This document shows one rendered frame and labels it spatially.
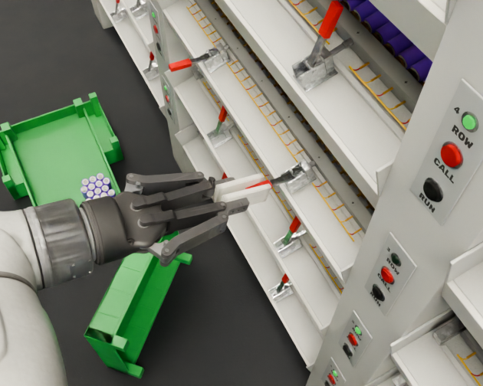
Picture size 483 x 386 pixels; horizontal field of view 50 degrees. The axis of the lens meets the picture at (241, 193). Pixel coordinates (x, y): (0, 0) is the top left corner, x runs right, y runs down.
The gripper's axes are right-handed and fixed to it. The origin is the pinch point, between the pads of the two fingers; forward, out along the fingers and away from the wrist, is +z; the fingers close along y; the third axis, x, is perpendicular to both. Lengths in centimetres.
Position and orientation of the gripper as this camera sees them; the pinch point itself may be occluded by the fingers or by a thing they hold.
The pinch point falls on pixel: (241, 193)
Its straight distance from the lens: 68.2
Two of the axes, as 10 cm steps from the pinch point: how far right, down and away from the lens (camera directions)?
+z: 8.7, -2.3, 4.4
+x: 2.1, -6.3, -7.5
